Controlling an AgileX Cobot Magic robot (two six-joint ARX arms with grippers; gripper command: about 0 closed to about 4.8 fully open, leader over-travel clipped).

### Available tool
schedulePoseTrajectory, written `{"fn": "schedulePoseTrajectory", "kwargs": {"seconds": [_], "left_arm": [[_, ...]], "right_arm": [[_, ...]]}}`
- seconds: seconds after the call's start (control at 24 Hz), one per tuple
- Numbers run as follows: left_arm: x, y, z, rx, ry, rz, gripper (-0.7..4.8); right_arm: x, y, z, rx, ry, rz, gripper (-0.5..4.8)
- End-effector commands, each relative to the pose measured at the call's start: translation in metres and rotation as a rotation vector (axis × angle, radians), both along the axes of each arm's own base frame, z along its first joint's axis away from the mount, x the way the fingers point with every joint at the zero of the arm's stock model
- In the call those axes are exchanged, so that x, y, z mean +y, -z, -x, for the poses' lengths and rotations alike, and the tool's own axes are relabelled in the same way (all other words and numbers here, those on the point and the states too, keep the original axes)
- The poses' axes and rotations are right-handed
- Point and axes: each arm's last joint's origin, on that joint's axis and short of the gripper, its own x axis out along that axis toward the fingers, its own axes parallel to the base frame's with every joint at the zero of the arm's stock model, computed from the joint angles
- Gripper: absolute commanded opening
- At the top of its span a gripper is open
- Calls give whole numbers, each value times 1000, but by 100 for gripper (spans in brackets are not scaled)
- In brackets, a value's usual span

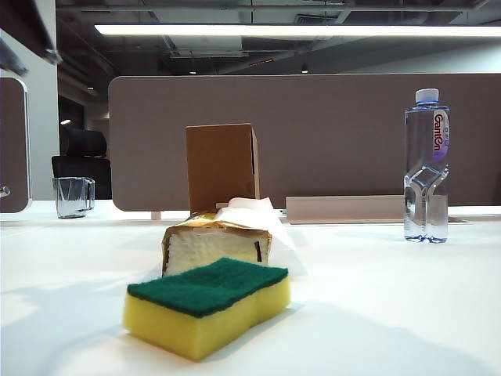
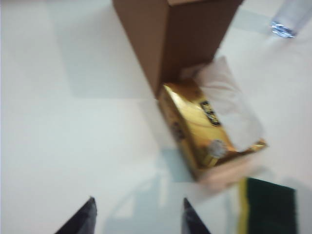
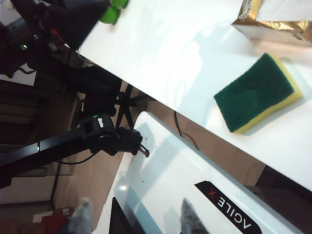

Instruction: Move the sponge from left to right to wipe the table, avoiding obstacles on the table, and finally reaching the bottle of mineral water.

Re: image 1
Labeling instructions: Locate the white tissue sheet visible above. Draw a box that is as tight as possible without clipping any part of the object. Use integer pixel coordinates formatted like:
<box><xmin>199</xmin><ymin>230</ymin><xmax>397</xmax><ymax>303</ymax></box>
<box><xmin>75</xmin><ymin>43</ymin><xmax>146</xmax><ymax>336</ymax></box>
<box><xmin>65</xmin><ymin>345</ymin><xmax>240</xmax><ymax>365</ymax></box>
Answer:
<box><xmin>214</xmin><ymin>197</ymin><xmax>308</xmax><ymax>277</ymax></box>

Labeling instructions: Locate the gold wrapped tissue pack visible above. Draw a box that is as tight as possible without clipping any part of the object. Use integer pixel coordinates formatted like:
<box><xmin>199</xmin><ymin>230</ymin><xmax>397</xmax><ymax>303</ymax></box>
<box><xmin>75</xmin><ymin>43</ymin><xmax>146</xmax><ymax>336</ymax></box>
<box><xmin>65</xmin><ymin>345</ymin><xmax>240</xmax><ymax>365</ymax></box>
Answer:
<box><xmin>160</xmin><ymin>210</ymin><xmax>273</xmax><ymax>280</ymax></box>

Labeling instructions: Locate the clear plastic water bottle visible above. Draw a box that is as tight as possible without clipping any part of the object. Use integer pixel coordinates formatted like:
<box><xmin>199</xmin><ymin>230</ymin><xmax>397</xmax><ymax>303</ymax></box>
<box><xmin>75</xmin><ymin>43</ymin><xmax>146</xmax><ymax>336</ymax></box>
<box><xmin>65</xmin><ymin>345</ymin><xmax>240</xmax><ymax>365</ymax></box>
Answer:
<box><xmin>403</xmin><ymin>88</ymin><xmax>450</xmax><ymax>244</ymax></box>

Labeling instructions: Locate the wide brown desk partition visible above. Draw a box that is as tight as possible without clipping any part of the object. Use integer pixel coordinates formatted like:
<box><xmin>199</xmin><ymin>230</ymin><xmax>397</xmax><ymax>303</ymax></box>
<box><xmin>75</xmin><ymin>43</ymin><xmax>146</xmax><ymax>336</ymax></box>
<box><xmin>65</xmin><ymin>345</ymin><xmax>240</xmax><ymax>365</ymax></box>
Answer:
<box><xmin>107</xmin><ymin>73</ymin><xmax>501</xmax><ymax>214</ymax></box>

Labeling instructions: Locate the brown cardboard box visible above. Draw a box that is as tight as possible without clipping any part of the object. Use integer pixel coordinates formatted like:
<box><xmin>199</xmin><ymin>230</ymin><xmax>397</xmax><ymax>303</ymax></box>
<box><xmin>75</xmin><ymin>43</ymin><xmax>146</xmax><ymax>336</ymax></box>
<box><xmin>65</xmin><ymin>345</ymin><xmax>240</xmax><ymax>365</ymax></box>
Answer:
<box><xmin>184</xmin><ymin>123</ymin><xmax>261</xmax><ymax>214</ymax></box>

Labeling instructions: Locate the long ceiling light strip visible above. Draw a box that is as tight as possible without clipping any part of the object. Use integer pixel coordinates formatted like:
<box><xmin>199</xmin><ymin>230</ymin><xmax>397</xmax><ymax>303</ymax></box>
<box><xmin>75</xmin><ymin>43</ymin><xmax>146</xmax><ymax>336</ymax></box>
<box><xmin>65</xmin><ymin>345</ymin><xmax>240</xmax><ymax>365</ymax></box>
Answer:
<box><xmin>93</xmin><ymin>23</ymin><xmax>501</xmax><ymax>38</ymax></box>

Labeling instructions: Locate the yellow sponge with green scourer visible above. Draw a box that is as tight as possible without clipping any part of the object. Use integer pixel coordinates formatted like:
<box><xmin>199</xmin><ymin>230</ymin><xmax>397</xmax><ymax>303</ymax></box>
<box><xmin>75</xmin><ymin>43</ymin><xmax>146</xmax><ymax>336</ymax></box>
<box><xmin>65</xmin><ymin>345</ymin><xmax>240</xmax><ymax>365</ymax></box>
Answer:
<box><xmin>121</xmin><ymin>256</ymin><xmax>293</xmax><ymax>363</ymax></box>

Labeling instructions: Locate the beige desk cable tray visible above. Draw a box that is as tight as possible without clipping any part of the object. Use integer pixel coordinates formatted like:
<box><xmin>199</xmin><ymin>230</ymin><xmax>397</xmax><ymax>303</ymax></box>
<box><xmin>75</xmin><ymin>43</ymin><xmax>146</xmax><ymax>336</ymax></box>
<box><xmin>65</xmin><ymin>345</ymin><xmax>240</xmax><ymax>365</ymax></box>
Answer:
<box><xmin>285</xmin><ymin>196</ymin><xmax>406</xmax><ymax>226</ymax></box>

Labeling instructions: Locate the black office chair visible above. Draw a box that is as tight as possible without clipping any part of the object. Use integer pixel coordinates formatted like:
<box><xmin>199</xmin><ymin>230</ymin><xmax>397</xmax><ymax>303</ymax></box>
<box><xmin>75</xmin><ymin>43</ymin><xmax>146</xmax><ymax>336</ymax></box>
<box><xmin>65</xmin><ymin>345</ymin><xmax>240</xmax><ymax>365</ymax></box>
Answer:
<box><xmin>51</xmin><ymin>127</ymin><xmax>113</xmax><ymax>201</ymax></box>

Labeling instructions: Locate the clear glass mug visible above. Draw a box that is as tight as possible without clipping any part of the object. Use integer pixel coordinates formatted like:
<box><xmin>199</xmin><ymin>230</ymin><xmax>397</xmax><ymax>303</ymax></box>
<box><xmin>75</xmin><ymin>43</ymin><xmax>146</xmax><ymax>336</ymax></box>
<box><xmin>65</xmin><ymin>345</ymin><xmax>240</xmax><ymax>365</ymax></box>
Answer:
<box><xmin>52</xmin><ymin>176</ymin><xmax>96</xmax><ymax>219</ymax></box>

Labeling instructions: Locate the narrow brown desk partition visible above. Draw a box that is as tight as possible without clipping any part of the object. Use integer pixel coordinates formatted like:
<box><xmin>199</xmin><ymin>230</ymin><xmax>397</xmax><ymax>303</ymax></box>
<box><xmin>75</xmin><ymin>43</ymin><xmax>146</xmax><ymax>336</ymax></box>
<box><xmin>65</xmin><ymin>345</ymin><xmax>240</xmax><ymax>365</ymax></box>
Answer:
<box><xmin>0</xmin><ymin>76</ymin><xmax>31</xmax><ymax>215</ymax></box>

